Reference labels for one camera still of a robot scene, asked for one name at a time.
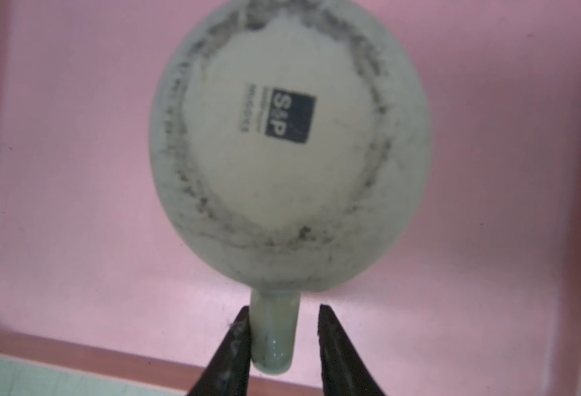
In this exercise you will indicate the pink plastic tray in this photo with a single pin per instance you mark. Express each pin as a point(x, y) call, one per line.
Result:
point(482, 296)

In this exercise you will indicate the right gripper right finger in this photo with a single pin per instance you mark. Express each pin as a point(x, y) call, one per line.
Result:
point(343, 371)

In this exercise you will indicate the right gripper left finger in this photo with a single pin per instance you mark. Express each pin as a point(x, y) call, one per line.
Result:
point(227, 374)

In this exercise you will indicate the cream ceramic teapot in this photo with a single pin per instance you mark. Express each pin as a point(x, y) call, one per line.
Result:
point(290, 146)

